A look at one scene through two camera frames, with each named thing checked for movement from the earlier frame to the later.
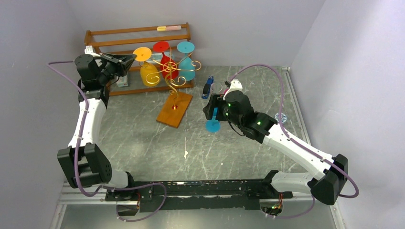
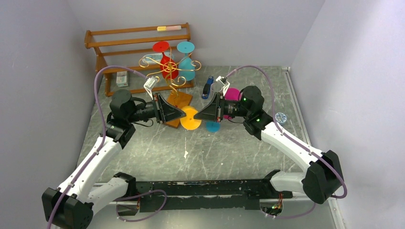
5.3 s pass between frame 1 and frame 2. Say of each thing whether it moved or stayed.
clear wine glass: stayed
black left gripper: moved
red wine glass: stayed
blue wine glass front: stayed
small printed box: stayed
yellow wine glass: moved
